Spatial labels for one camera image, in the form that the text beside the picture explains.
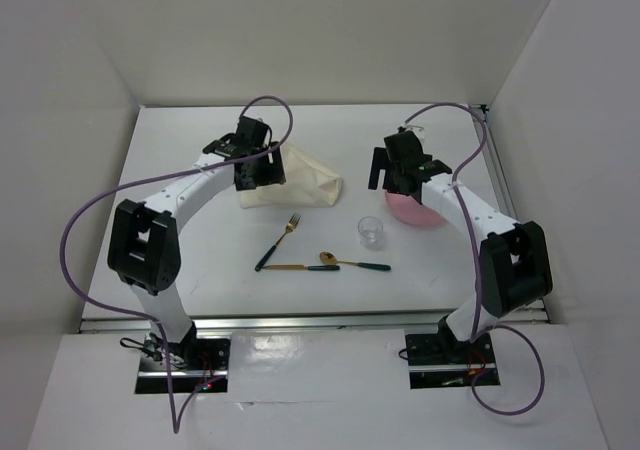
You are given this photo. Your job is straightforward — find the cream cloth napkin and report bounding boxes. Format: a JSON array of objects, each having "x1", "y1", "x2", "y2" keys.
[{"x1": 237, "y1": 143, "x2": 343, "y2": 209}]

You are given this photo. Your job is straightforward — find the gold spoon green handle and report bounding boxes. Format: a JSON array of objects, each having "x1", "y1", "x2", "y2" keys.
[{"x1": 319, "y1": 252, "x2": 392, "y2": 272}]

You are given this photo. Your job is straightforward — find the aluminium right side rail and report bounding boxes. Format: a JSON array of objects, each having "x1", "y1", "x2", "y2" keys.
[{"x1": 469, "y1": 102, "x2": 546, "y2": 311}]

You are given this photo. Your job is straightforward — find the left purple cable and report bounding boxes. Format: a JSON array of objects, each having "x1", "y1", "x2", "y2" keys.
[{"x1": 59, "y1": 94, "x2": 294, "y2": 434}]

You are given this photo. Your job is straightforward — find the aluminium rail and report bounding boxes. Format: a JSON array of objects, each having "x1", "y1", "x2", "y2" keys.
[
  {"x1": 469, "y1": 102, "x2": 546, "y2": 311},
  {"x1": 79, "y1": 307, "x2": 551, "y2": 334}
]

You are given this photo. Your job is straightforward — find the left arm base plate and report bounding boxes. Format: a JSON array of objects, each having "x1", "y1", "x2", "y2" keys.
[{"x1": 134, "y1": 338, "x2": 231, "y2": 395}]

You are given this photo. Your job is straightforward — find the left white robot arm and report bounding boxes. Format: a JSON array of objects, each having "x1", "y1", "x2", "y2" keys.
[{"x1": 107, "y1": 116, "x2": 286, "y2": 369}]

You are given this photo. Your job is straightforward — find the aluminium front rail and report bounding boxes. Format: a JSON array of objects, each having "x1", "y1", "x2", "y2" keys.
[{"x1": 79, "y1": 307, "x2": 551, "y2": 334}]

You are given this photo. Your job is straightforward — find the pink plate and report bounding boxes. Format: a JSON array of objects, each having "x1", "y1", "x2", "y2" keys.
[{"x1": 384, "y1": 192, "x2": 446, "y2": 228}]

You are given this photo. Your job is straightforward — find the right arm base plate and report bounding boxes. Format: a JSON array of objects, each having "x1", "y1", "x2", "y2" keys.
[{"x1": 398, "y1": 334, "x2": 500, "y2": 390}]

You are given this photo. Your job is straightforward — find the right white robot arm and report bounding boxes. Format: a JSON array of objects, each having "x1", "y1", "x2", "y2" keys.
[{"x1": 368, "y1": 128, "x2": 553, "y2": 362}]

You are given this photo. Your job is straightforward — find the gold knife green handle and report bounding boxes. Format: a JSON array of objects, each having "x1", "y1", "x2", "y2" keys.
[{"x1": 262, "y1": 264, "x2": 341, "y2": 272}]

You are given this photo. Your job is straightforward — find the clear drinking glass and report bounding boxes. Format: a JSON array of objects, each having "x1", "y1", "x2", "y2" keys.
[{"x1": 357, "y1": 216, "x2": 385, "y2": 250}]

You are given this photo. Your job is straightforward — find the gold fork green handle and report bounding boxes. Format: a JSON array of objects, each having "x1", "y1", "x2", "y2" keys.
[{"x1": 254, "y1": 213, "x2": 301, "y2": 272}]

